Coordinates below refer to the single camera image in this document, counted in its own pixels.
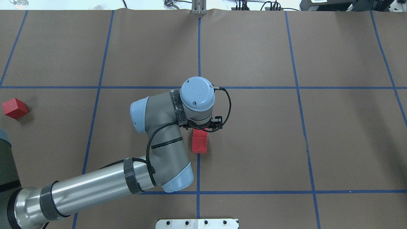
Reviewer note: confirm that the aluminium frame post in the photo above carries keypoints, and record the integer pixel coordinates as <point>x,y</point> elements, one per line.
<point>198,7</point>

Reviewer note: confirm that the clear tape roll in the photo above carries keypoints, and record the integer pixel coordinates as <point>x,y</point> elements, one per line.
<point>20,4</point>

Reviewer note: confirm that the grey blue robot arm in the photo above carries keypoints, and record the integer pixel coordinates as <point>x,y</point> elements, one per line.
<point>165,163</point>

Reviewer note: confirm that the red block moved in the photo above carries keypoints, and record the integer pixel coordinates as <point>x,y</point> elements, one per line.
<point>199,144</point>
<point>199,133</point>

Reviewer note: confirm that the red block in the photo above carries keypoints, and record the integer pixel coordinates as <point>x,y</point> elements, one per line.
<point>14,108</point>

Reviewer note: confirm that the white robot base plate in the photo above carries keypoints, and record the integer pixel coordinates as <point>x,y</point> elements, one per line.
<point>197,224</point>

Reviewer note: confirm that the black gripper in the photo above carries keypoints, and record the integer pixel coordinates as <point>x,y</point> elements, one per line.
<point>197,126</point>

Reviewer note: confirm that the black box top right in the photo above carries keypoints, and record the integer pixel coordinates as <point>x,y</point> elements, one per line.
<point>348,5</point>

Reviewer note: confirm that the brown paper table mat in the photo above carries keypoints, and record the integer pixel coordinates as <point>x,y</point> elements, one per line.
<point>316,136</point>

